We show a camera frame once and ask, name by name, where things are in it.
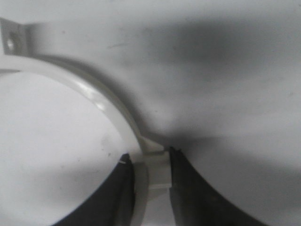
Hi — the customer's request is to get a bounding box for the white pipe clamp half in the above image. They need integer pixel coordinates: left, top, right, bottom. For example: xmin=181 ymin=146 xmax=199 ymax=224
xmin=0 ymin=18 xmax=172 ymax=226

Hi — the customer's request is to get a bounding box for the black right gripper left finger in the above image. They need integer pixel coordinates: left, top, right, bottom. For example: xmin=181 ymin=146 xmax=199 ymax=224
xmin=56 ymin=154 xmax=135 ymax=226

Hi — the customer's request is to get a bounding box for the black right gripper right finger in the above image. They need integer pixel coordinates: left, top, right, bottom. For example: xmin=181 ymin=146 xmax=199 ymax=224
xmin=169 ymin=147 xmax=261 ymax=226

